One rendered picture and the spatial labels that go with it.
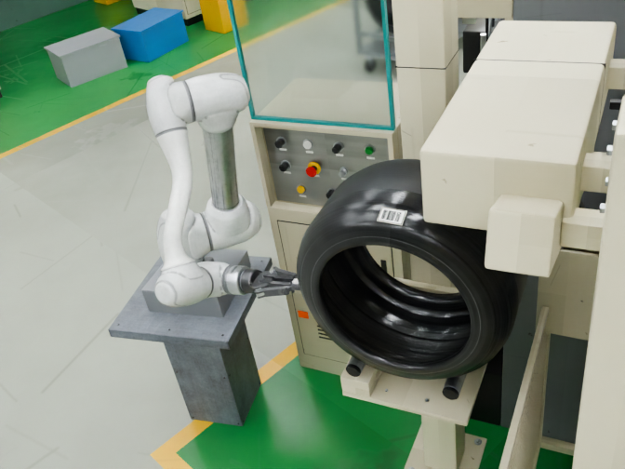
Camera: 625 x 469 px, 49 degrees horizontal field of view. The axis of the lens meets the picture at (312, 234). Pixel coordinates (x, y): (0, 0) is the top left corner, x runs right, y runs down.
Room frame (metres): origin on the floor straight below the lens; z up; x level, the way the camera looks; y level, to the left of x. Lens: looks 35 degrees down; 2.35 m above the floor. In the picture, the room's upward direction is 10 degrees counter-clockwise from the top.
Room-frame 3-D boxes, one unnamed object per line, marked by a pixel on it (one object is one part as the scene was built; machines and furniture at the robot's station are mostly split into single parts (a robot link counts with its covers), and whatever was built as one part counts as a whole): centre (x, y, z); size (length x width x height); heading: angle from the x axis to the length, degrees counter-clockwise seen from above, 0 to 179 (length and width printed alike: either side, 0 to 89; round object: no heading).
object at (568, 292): (1.46, -0.70, 1.05); 0.20 x 0.15 x 0.30; 150
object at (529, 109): (1.20, -0.45, 1.71); 0.61 x 0.25 x 0.15; 150
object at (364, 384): (1.53, -0.14, 0.83); 0.36 x 0.09 x 0.06; 150
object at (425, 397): (1.46, -0.26, 0.80); 0.37 x 0.36 x 0.02; 60
